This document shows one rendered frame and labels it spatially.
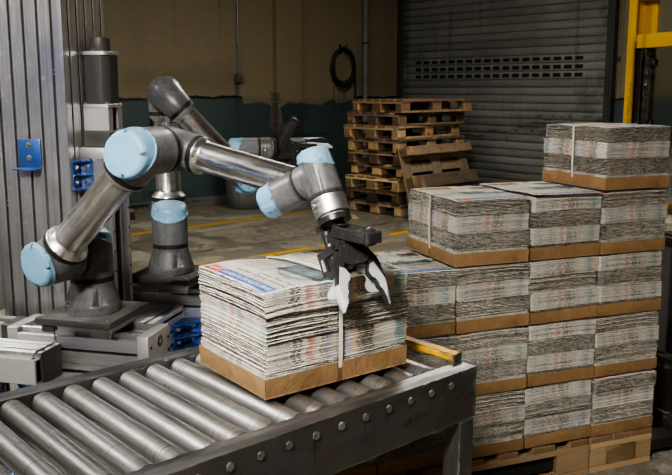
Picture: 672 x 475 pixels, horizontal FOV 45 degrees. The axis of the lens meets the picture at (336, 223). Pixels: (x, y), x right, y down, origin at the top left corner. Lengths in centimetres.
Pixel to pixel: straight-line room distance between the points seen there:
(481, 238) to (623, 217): 58
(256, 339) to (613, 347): 181
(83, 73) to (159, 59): 719
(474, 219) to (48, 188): 134
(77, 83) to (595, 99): 803
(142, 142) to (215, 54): 823
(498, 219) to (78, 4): 148
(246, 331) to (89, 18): 124
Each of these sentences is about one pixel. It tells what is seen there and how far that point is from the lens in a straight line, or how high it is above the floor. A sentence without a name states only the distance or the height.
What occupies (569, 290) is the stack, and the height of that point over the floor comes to 72.
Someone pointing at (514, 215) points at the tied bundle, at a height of 100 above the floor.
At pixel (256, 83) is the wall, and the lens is 1045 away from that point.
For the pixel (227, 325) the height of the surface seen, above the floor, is 92.
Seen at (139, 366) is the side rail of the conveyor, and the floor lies 80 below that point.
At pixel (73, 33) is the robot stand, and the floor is 158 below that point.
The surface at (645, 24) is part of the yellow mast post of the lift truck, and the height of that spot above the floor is 169.
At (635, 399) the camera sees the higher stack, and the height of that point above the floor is 26.
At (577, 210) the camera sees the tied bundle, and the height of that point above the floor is 100.
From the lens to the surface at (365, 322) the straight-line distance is 177.
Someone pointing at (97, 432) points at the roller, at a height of 80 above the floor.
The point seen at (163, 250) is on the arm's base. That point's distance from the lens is 271.
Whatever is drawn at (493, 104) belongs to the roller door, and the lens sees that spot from 1079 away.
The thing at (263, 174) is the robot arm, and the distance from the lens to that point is 190.
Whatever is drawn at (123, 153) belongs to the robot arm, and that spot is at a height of 128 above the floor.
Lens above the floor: 142
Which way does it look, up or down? 9 degrees down
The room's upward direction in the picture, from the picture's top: straight up
